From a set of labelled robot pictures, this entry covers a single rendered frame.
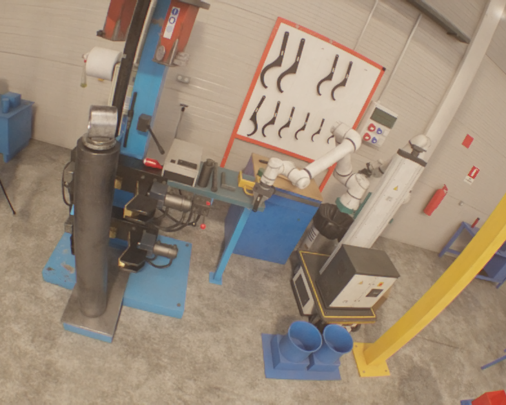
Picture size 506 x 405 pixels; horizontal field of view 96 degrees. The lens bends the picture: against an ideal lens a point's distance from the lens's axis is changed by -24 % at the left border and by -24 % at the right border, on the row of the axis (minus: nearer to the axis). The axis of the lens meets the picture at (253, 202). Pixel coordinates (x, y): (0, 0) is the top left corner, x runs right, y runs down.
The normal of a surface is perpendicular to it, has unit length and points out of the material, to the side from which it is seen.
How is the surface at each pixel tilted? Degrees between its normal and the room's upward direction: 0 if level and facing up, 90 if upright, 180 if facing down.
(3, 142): 90
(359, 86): 90
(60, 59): 90
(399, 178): 90
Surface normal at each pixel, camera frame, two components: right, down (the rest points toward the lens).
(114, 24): -0.28, 0.43
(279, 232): 0.07, 0.56
